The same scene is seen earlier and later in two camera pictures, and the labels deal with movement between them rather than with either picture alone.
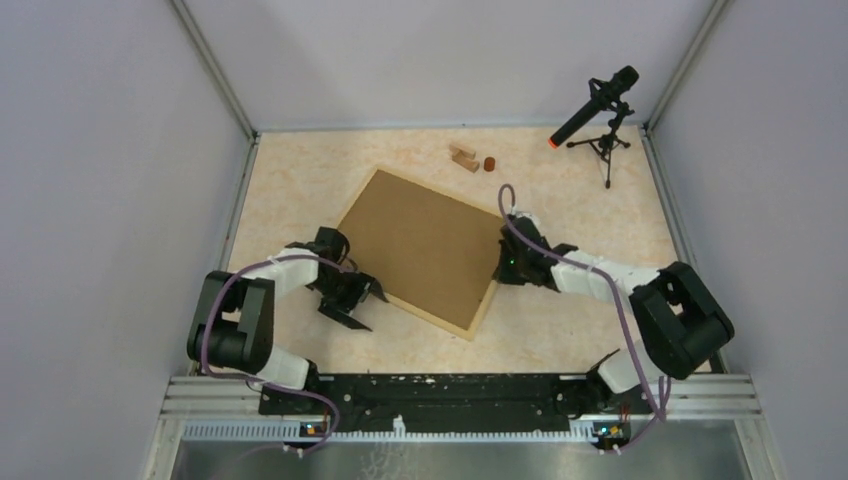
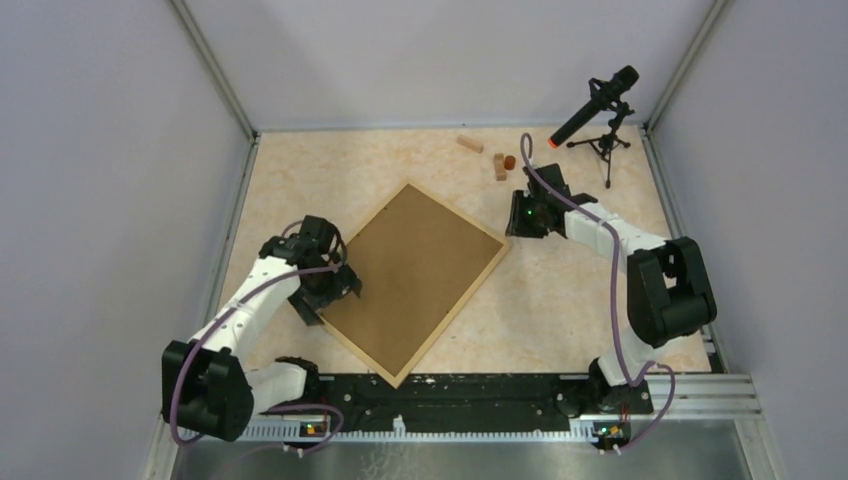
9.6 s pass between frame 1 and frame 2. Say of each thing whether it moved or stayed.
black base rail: stayed
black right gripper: moved
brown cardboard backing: moved
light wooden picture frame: moved
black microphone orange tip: stayed
